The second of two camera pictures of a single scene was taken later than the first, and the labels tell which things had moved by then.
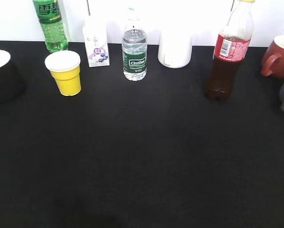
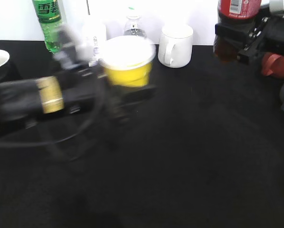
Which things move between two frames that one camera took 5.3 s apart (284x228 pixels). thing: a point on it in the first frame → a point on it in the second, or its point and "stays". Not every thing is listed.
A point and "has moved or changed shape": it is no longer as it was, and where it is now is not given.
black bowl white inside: (7, 83) stays
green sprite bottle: (49, 14) stays
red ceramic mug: (278, 60) stays
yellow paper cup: (64, 67) has moved or changed shape
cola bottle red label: (231, 44) has moved or changed shape
